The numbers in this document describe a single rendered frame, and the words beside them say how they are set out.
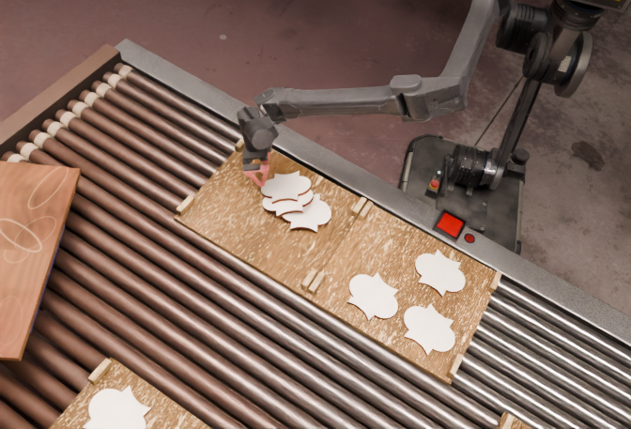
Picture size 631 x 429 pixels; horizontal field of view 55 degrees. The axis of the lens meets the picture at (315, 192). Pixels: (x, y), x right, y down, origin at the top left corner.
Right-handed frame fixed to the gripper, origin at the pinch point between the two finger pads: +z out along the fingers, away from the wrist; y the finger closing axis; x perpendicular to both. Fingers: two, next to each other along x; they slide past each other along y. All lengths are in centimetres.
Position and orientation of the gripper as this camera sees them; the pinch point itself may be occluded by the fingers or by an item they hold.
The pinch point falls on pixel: (263, 172)
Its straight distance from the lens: 166.8
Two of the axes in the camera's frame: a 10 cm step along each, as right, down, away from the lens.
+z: 1.4, 7.4, 6.6
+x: -9.9, 0.8, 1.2
